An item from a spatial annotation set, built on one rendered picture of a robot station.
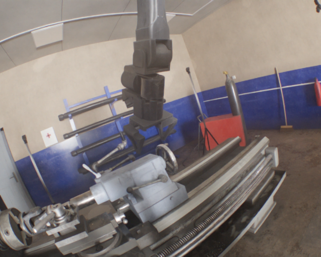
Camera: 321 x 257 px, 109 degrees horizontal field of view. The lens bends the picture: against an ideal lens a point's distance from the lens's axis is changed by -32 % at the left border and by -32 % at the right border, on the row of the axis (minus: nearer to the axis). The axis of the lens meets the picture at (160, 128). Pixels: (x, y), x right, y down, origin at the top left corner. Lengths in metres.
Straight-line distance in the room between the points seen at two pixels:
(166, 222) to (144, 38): 0.89
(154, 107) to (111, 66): 3.97
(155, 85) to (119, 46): 4.27
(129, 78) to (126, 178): 0.64
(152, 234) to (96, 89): 3.60
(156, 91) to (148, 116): 0.07
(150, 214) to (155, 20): 0.92
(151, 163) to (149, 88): 0.67
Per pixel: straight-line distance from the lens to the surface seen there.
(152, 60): 0.35
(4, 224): 1.08
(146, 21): 0.37
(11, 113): 4.25
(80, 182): 4.12
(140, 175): 0.97
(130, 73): 0.44
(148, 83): 0.38
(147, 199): 0.98
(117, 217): 0.86
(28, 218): 1.07
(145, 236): 0.92
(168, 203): 1.04
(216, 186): 1.16
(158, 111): 0.41
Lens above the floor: 1.47
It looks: 9 degrees down
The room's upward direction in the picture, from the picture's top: 18 degrees counter-clockwise
